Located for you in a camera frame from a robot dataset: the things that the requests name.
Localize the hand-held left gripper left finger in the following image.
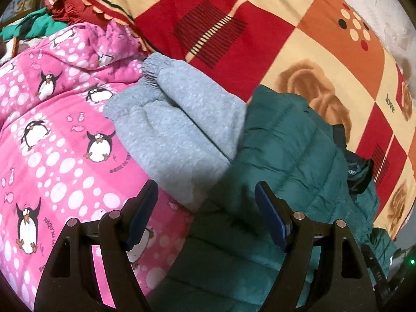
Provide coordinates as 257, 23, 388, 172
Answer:
33, 179, 160, 312

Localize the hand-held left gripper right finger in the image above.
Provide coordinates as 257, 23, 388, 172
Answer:
254, 181, 379, 312

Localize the green puffer jacket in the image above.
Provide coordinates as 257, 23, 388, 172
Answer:
148, 84, 398, 312

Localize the grey sweatshirt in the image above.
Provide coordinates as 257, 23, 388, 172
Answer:
102, 52, 248, 214

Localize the pink penguin print blanket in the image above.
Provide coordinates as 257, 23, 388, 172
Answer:
0, 23, 196, 311

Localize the red yellow rose print blanket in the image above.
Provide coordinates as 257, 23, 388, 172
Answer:
44, 0, 416, 242

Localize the green cloth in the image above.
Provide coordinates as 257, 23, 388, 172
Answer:
0, 7, 64, 41

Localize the white bed sheet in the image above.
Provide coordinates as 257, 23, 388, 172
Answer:
325, 0, 416, 83

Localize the framed wall picture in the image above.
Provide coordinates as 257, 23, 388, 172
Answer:
2, 0, 44, 22

